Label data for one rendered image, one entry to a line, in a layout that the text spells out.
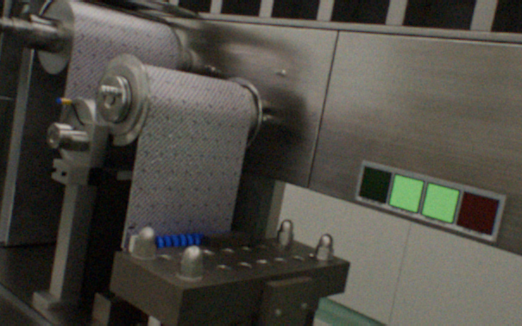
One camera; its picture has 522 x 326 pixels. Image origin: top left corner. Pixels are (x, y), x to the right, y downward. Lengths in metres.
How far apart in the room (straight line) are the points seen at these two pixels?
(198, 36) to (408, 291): 2.62
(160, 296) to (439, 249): 2.84
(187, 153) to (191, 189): 0.07
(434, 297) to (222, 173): 2.67
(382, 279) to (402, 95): 2.81
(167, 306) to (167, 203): 0.23
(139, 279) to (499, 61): 0.62
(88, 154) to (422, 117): 0.54
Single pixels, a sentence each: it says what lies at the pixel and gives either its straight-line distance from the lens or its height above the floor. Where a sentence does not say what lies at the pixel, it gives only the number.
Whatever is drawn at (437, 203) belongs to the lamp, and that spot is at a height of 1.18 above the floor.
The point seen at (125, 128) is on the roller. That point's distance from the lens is 0.95.
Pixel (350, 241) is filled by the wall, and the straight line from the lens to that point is 3.85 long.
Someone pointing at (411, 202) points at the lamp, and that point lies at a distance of 0.98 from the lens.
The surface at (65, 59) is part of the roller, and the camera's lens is 1.16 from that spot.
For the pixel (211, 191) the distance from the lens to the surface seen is 1.06.
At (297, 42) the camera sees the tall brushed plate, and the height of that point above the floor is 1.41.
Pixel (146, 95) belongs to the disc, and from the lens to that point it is 0.93.
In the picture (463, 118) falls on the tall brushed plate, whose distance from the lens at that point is 0.96.
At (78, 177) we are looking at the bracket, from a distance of 0.98.
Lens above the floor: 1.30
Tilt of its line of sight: 7 degrees down
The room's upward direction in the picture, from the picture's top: 11 degrees clockwise
